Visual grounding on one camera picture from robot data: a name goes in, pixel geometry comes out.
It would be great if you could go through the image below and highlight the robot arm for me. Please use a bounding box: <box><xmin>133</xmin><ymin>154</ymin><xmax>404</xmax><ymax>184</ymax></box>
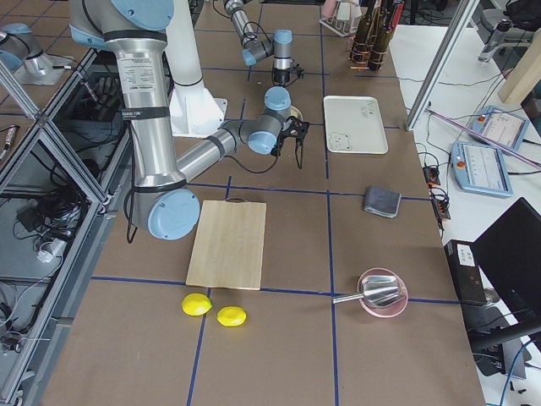
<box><xmin>223</xmin><ymin>0</ymin><xmax>304</xmax><ymax>87</ymax></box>
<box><xmin>69</xmin><ymin>1</ymin><xmax>292</xmax><ymax>240</ymax></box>

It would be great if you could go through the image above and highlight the dark wine bottle upper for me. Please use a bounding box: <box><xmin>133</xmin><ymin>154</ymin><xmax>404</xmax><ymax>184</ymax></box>
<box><xmin>350</xmin><ymin>0</ymin><xmax>380</xmax><ymax>65</ymax></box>

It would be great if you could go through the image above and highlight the metal scoop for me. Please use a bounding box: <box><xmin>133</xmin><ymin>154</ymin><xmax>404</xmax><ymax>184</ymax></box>
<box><xmin>332</xmin><ymin>275</ymin><xmax>404</xmax><ymax>308</ymax></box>

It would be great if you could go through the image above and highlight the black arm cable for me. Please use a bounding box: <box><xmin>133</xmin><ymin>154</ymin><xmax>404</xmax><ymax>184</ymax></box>
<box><xmin>124</xmin><ymin>139</ymin><xmax>306</xmax><ymax>245</ymax></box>

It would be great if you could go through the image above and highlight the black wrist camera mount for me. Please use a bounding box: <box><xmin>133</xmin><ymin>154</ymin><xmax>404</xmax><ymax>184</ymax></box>
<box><xmin>270</xmin><ymin>116</ymin><xmax>309</xmax><ymax>158</ymax></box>

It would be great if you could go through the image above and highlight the aluminium frame post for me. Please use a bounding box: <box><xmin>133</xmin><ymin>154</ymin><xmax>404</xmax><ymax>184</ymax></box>
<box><xmin>405</xmin><ymin>0</ymin><xmax>480</xmax><ymax>131</ymax></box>

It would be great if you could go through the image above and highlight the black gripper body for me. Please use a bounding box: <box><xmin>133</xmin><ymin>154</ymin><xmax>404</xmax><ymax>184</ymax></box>
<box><xmin>271</xmin><ymin>63</ymin><xmax>304</xmax><ymax>88</ymax></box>

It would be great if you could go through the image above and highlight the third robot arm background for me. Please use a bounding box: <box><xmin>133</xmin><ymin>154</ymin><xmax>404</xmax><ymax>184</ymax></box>
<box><xmin>1</xmin><ymin>23</ymin><xmax>64</xmax><ymax>85</ymax></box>

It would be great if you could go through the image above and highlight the yellow lemon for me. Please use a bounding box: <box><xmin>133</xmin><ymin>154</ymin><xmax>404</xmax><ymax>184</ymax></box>
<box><xmin>216</xmin><ymin>306</ymin><xmax>247</xmax><ymax>327</ymax></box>
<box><xmin>181</xmin><ymin>293</ymin><xmax>212</xmax><ymax>316</ymax></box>

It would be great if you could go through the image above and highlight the blue teach pendant near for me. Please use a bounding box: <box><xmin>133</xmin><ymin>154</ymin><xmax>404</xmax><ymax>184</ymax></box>
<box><xmin>451</xmin><ymin>141</ymin><xmax>513</xmax><ymax>198</ymax></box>

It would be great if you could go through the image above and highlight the pink plate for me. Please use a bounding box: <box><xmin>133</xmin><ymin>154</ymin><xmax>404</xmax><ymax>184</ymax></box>
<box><xmin>357</xmin><ymin>267</ymin><xmax>409</xmax><ymax>318</ymax></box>

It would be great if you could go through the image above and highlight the white bear tray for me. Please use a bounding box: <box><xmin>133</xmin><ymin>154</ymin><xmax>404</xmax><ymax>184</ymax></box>
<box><xmin>323</xmin><ymin>96</ymin><xmax>388</xmax><ymax>155</ymax></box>

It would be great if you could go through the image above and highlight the black laptop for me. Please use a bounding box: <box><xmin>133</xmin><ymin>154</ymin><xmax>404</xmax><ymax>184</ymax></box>
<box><xmin>470</xmin><ymin>197</ymin><xmax>540</xmax><ymax>352</ymax></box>

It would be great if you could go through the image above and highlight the wooden cutting board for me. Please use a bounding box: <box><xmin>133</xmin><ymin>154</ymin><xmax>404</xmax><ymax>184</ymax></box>
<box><xmin>186</xmin><ymin>200</ymin><xmax>266</xmax><ymax>290</ymax></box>

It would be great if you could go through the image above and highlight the blue teach pendant far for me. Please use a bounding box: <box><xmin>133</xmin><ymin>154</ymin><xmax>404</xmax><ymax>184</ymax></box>
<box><xmin>467</xmin><ymin>105</ymin><xmax>529</xmax><ymax>151</ymax></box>

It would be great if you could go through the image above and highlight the white metal frame rack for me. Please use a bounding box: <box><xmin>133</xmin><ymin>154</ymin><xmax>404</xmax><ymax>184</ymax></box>
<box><xmin>320</xmin><ymin>0</ymin><xmax>362</xmax><ymax>37</ymax></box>

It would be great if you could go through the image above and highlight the white round plate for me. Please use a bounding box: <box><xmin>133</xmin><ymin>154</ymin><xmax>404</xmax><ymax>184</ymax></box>
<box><xmin>290</xmin><ymin>106</ymin><xmax>303</xmax><ymax>121</ymax></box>

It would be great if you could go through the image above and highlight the dark wine bottle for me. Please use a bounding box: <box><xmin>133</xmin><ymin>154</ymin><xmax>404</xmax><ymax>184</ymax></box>
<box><xmin>350</xmin><ymin>0</ymin><xmax>380</xmax><ymax>65</ymax></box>
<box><xmin>368</xmin><ymin>1</ymin><xmax>404</xmax><ymax>71</ymax></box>

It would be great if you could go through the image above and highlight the dark wine bottle lower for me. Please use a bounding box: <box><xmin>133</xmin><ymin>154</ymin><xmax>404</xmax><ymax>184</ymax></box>
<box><xmin>368</xmin><ymin>1</ymin><xmax>404</xmax><ymax>71</ymax></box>

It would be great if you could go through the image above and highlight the yellow lemon right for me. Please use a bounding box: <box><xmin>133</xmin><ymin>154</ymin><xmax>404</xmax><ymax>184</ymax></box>
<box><xmin>216</xmin><ymin>306</ymin><xmax>247</xmax><ymax>327</ymax></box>

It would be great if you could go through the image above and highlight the yellow lemon left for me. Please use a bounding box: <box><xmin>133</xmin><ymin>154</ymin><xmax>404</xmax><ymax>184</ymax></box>
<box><xmin>181</xmin><ymin>293</ymin><xmax>212</xmax><ymax>316</ymax></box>

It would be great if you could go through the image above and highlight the copper wire bottle rack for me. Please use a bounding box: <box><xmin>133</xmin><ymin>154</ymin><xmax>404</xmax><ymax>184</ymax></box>
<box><xmin>347</xmin><ymin>35</ymin><xmax>387</xmax><ymax>71</ymax></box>

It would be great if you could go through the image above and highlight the blue teach pendant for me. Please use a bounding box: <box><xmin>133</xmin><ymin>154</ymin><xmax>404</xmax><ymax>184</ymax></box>
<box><xmin>467</xmin><ymin>105</ymin><xmax>529</xmax><ymax>151</ymax></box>
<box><xmin>451</xmin><ymin>141</ymin><xmax>513</xmax><ymax>198</ymax></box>

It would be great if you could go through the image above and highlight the grey folded cloth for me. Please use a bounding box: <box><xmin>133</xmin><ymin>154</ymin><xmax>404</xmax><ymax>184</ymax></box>
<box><xmin>363</xmin><ymin>186</ymin><xmax>402</xmax><ymax>218</ymax></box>

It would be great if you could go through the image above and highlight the black computer box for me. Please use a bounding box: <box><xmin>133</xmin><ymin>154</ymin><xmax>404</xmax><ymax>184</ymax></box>
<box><xmin>444</xmin><ymin>239</ymin><xmax>487</xmax><ymax>306</ymax></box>

